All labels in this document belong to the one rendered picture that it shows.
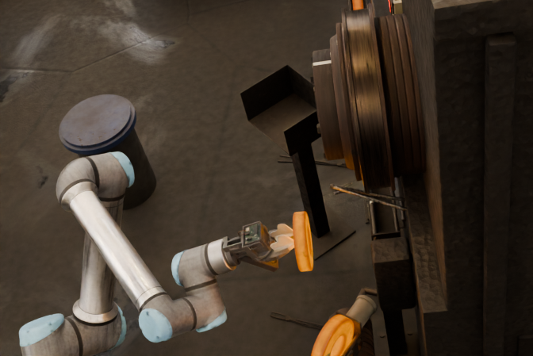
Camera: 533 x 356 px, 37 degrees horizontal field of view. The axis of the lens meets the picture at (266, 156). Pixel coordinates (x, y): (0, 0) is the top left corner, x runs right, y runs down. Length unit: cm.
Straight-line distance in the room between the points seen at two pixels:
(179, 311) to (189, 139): 167
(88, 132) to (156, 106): 73
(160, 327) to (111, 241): 31
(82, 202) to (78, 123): 101
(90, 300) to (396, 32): 138
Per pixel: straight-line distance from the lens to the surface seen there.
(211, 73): 400
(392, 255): 210
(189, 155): 362
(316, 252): 312
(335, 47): 193
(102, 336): 278
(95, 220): 230
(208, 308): 218
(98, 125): 327
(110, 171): 246
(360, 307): 215
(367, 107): 181
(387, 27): 193
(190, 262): 218
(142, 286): 217
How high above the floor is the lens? 251
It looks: 46 degrees down
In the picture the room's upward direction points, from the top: 16 degrees counter-clockwise
